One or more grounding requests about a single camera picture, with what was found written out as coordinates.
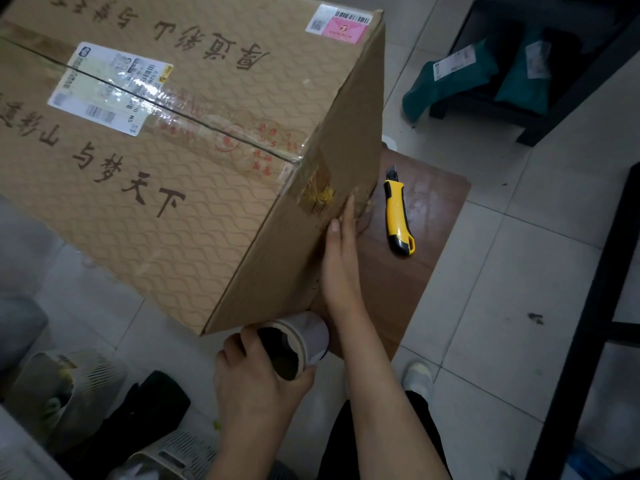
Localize person's right hand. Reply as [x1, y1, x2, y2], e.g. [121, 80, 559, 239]
[321, 195, 373, 320]

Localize person's left hand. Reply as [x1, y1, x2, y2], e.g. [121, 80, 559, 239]
[214, 325, 317, 435]

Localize clear packing tape roll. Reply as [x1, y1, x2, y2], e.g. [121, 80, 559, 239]
[256, 311, 331, 381]

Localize large printed cardboard box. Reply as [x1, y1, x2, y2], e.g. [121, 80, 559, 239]
[0, 0, 386, 336]

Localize person's right forearm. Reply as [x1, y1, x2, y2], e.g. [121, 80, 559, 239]
[327, 314, 451, 480]

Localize person's left forearm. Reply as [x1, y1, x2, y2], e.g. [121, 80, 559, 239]
[207, 425, 301, 480]

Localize yellow black utility knife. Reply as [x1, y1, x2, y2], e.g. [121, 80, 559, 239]
[383, 166, 416, 257]

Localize black trousers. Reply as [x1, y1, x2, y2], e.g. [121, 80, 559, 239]
[317, 390, 453, 480]

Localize brown wooden stool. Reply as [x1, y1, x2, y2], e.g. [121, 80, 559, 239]
[310, 145, 472, 360]

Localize white shoe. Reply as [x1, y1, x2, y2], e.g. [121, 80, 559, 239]
[401, 362, 435, 405]

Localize white perforated plastic basket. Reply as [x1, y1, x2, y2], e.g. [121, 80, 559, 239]
[107, 430, 221, 480]
[5, 350, 128, 455]

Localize black bag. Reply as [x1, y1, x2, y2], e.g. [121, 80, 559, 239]
[57, 371, 192, 480]

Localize large green parcel bag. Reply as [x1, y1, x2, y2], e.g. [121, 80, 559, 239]
[402, 37, 501, 123]

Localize small green parcel bag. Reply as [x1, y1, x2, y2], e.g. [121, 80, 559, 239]
[495, 27, 553, 115]

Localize black low table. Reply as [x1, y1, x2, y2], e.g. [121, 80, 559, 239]
[429, 0, 640, 148]

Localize blue plastic item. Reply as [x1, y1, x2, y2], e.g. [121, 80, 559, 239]
[567, 442, 626, 480]

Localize black metal frame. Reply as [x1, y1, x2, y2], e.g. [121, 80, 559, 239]
[525, 162, 640, 480]

